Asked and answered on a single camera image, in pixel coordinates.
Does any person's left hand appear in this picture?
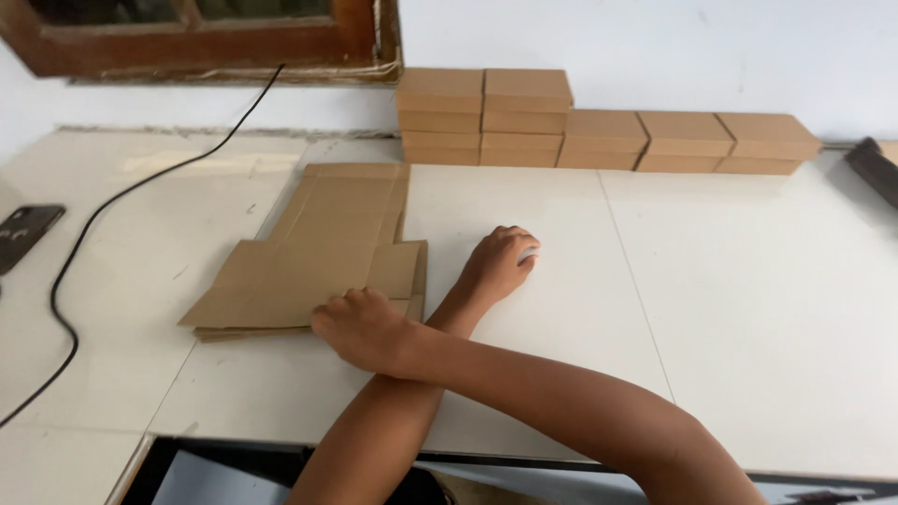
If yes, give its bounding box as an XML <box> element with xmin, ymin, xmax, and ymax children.
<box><xmin>458</xmin><ymin>225</ymin><xmax>542</xmax><ymax>307</ymax></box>

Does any person's right hand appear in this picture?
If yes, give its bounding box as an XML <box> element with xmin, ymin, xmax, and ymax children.
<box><xmin>310</xmin><ymin>286</ymin><xmax>423</xmax><ymax>377</ymax></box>

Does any brown cardboard sheet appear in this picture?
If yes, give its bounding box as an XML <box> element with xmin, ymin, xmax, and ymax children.
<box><xmin>177</xmin><ymin>163</ymin><xmax>425</xmax><ymax>331</ymax></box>

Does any pile of flat cardboard blanks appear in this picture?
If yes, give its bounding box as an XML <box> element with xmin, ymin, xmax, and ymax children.
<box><xmin>193</xmin><ymin>238</ymin><xmax>429</xmax><ymax>344</ymax></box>

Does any stack of folded cardboard boxes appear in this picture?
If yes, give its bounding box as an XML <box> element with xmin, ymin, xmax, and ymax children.
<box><xmin>395</xmin><ymin>67</ymin><xmax>824</xmax><ymax>177</ymax></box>

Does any black smartphone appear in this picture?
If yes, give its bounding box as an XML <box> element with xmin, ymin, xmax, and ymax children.
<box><xmin>0</xmin><ymin>203</ymin><xmax>67</xmax><ymax>276</ymax></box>

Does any black tool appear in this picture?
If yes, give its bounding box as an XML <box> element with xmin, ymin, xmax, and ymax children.
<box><xmin>843</xmin><ymin>136</ymin><xmax>898</xmax><ymax>212</ymax></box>

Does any brown wooden window frame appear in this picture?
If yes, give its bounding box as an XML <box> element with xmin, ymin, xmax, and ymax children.
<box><xmin>0</xmin><ymin>0</ymin><xmax>405</xmax><ymax>87</ymax></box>

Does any black cable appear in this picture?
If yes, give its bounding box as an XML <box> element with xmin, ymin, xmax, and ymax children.
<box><xmin>0</xmin><ymin>63</ymin><xmax>287</xmax><ymax>429</ymax></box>

